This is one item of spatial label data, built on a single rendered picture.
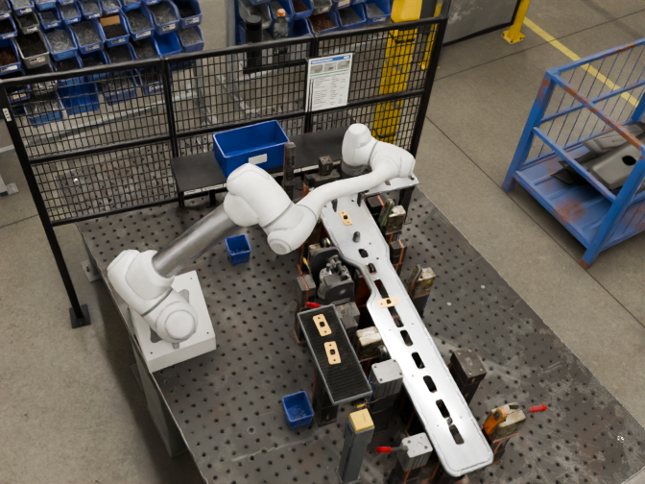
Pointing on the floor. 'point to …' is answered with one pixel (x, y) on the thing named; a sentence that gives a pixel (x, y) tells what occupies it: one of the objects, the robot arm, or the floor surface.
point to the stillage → (586, 166)
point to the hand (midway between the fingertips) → (346, 204)
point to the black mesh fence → (80, 316)
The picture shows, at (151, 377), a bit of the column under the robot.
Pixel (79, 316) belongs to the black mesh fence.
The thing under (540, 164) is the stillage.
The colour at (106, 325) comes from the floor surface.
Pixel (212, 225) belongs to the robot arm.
